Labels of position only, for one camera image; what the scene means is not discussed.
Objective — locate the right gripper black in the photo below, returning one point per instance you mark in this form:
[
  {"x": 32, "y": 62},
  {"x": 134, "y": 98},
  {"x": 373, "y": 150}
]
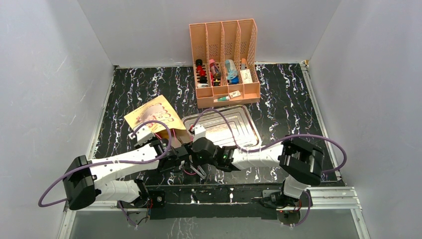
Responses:
[{"x": 196, "y": 158}]

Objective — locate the metal tongs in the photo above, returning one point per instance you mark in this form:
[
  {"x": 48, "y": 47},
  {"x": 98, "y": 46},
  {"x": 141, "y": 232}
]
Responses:
[{"x": 199, "y": 171}]

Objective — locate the silver metal tray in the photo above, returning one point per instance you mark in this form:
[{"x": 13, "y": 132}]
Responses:
[{"x": 232, "y": 124}]

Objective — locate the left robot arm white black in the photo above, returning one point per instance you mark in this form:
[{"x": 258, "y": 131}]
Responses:
[{"x": 90, "y": 180}]

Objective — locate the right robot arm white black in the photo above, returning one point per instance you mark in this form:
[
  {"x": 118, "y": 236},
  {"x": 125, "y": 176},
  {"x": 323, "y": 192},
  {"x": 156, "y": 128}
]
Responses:
[{"x": 301, "y": 160}]

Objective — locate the green tube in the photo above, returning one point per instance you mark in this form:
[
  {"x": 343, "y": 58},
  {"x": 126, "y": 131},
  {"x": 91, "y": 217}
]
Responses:
[{"x": 222, "y": 99}]

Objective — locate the small white packet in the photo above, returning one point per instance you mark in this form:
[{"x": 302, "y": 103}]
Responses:
[{"x": 234, "y": 94}]

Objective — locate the black red item in organizer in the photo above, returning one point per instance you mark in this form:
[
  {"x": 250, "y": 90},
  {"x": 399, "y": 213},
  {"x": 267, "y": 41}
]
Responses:
[{"x": 201, "y": 72}]

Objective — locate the blue tape dispenser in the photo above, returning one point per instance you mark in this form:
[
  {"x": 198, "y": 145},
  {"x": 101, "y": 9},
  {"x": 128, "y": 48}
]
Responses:
[{"x": 232, "y": 73}]

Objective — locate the pink bottle in organizer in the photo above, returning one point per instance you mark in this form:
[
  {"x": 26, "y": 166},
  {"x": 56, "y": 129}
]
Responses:
[{"x": 215, "y": 73}]

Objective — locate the white box in organizer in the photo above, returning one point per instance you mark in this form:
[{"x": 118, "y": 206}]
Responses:
[{"x": 246, "y": 76}]

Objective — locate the orange desk file organizer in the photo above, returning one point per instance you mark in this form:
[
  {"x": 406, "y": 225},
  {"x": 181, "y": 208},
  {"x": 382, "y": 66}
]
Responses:
[{"x": 224, "y": 63}]

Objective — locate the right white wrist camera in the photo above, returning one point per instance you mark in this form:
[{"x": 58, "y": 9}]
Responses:
[{"x": 198, "y": 131}]

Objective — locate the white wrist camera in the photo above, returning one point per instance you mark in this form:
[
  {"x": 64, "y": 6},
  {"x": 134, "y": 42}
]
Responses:
[
  {"x": 198, "y": 131},
  {"x": 142, "y": 136}
]

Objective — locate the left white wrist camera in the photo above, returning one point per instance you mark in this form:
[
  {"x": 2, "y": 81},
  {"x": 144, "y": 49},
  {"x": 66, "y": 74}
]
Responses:
[{"x": 142, "y": 136}]

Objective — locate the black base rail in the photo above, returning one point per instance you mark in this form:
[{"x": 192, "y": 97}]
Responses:
[{"x": 212, "y": 201}]

